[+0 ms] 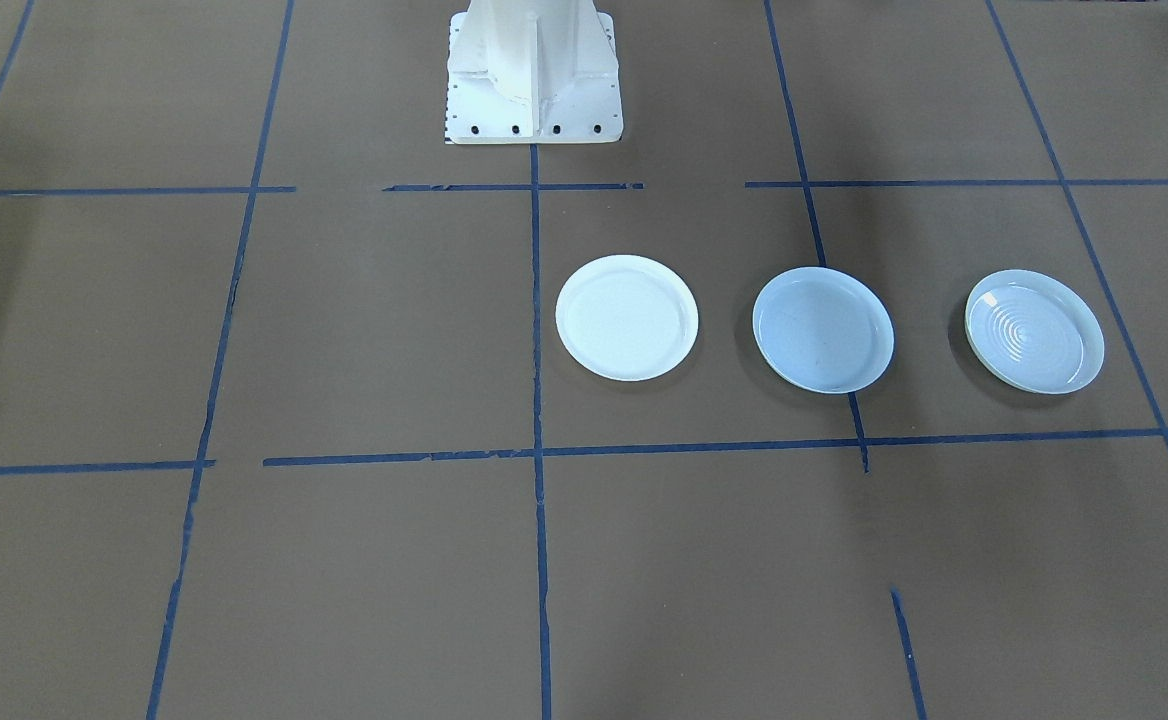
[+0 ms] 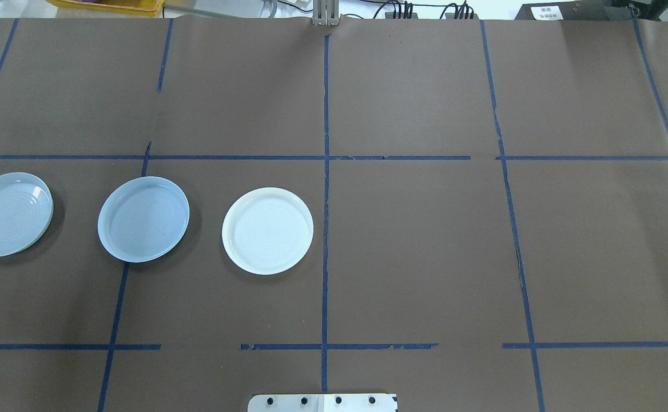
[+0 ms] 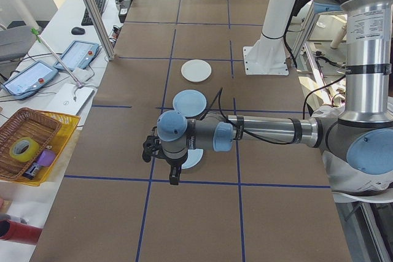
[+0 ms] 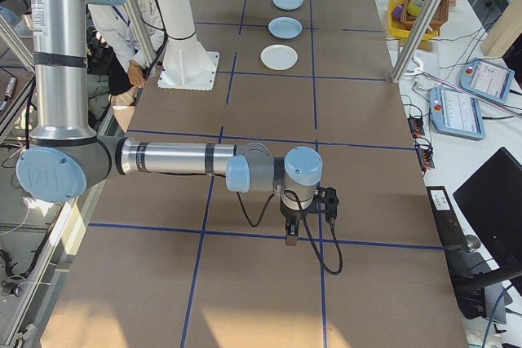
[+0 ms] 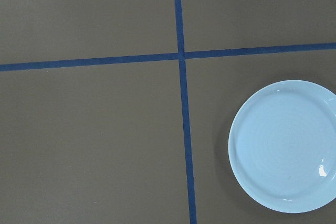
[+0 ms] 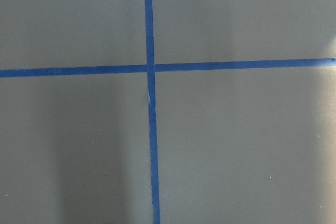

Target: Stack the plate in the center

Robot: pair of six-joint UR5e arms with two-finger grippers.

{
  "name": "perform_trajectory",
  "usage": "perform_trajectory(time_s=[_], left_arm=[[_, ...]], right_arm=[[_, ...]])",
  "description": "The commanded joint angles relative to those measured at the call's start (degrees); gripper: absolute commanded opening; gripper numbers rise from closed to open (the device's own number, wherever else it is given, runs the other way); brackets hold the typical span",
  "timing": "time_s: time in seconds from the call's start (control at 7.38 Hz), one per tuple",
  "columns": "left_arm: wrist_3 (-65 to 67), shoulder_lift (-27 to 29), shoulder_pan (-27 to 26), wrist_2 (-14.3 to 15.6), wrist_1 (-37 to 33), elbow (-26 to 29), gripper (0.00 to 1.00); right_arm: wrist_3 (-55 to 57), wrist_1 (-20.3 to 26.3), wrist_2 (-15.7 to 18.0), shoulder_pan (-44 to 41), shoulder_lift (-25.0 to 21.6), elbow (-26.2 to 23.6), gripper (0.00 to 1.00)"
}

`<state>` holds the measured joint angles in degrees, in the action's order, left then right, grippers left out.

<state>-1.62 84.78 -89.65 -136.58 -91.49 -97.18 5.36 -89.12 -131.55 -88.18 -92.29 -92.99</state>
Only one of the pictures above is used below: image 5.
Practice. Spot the light blue ceramic plate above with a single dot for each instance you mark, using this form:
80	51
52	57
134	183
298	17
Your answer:
278	145

